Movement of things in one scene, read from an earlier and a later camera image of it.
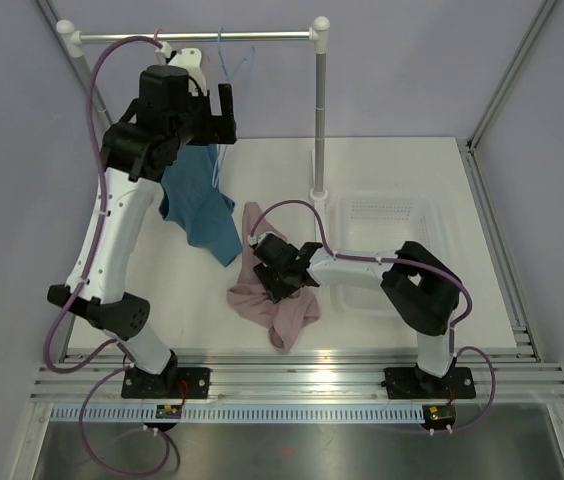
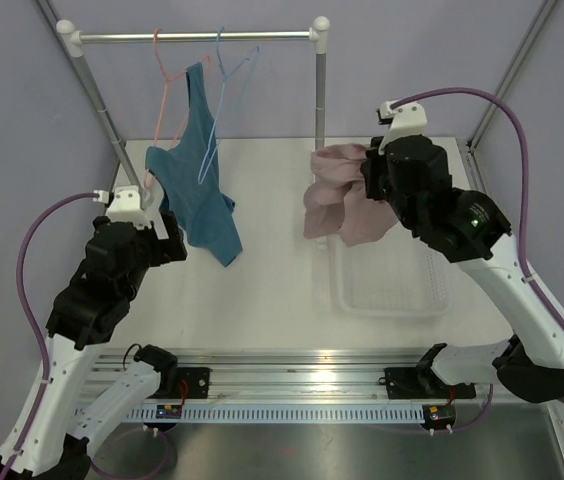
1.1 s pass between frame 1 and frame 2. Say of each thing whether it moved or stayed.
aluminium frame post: stayed
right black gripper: moved
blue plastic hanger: moved
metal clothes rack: stayed
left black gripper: moved
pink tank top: moved
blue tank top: stayed
